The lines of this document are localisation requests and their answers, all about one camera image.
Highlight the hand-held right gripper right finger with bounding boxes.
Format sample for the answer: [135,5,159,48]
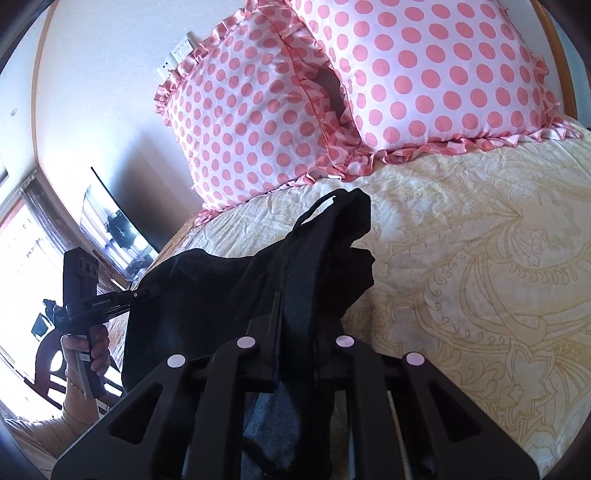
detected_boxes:
[318,332,542,480]

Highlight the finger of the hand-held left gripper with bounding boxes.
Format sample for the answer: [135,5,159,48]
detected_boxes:
[108,288,141,315]

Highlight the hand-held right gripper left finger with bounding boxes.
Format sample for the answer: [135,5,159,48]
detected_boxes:
[51,292,283,480]

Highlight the black pants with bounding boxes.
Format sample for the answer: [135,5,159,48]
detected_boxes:
[121,187,378,480]

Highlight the person's left forearm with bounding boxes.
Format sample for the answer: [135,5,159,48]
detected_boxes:
[0,371,126,468]

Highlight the person's left hand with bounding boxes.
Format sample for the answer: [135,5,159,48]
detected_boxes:
[60,324,112,385]

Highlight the window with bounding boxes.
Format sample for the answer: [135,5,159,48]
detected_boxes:
[0,173,95,418]

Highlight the flat screen television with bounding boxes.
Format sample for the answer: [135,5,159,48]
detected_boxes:
[80,165,161,283]

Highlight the dark wooden chair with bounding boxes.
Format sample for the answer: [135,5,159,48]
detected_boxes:
[28,330,124,409]

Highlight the yellow patterned quilt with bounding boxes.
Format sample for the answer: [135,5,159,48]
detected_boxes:
[161,115,591,480]

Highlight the pink polka dot pillow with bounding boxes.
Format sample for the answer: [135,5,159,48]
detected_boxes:
[154,8,372,223]
[284,0,583,166]

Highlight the wooden headboard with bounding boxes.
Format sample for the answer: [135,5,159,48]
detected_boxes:
[529,0,583,121]

